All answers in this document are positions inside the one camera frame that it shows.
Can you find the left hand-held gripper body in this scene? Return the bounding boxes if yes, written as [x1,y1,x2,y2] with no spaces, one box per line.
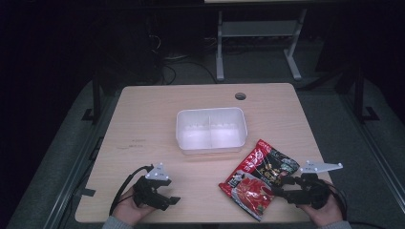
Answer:
[132,162,173,212]

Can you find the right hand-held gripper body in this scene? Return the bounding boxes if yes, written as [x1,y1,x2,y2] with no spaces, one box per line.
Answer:
[294,159,344,210]

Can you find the red noodle packet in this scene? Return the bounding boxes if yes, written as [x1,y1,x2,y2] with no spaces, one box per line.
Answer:
[218,138,301,222]

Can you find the white plastic container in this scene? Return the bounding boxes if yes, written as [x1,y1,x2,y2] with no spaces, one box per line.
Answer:
[175,107,249,156]

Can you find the person's left hand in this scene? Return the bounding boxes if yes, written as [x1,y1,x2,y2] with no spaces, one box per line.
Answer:
[111,186,158,227]

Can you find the person's right hand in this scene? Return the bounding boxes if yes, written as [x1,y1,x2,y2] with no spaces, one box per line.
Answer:
[296,193,344,228]

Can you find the black metal stand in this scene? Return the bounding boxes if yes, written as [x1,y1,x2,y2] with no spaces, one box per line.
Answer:
[81,75,103,126]
[353,66,380,124]

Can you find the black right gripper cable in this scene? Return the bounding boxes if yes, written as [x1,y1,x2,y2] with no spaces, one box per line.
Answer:
[324,179,351,221]

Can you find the black floor cables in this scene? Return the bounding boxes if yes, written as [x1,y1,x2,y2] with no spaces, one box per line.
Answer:
[155,55,218,86]

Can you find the white metal desk frame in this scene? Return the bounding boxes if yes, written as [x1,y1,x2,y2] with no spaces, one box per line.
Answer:
[215,9,309,82]

